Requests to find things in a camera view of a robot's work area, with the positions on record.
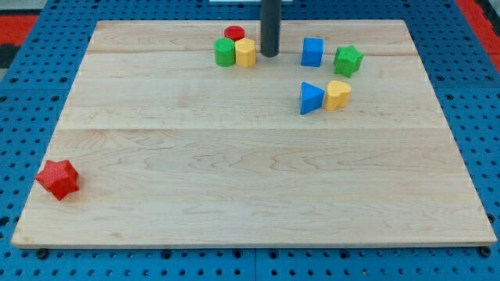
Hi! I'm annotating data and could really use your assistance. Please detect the blue cube block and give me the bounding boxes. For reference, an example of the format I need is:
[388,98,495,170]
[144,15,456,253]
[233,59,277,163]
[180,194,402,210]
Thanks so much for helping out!
[301,37,324,67]

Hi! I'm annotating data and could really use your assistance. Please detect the green star block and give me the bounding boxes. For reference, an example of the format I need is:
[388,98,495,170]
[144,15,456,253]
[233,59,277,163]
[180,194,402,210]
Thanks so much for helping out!
[333,45,364,77]

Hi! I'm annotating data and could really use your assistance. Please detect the red star block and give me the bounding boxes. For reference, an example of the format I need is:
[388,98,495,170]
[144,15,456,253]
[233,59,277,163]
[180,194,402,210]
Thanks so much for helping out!
[35,160,80,201]

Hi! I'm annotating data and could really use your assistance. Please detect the blue triangle block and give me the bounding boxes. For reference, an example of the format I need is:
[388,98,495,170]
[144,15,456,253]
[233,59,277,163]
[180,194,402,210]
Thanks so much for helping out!
[299,82,325,115]

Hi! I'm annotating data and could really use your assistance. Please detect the wooden board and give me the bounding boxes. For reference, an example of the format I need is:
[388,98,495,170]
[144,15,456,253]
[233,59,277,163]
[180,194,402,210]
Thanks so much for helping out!
[12,20,497,249]

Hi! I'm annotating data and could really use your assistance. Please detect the yellow hexagon block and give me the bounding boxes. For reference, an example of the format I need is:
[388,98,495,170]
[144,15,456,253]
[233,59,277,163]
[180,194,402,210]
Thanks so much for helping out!
[235,38,256,67]

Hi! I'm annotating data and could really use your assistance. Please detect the green cylinder block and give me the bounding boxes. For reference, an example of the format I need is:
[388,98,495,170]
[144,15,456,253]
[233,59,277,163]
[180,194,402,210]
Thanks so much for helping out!
[213,37,236,67]

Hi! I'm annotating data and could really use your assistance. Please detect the yellow heart block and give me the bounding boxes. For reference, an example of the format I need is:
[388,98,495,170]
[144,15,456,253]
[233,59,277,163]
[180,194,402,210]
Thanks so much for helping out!
[323,80,352,111]

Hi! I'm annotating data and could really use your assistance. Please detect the red cylinder block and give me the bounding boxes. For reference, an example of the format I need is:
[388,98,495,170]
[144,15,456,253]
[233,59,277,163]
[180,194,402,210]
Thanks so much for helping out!
[223,25,245,41]

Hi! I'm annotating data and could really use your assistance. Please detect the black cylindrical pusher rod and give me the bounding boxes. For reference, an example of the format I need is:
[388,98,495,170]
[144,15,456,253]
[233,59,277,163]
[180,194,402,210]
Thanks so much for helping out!
[260,0,281,58]

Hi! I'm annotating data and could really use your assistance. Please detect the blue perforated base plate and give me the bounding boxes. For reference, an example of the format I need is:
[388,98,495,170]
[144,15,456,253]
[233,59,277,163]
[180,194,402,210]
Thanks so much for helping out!
[1,0,499,280]

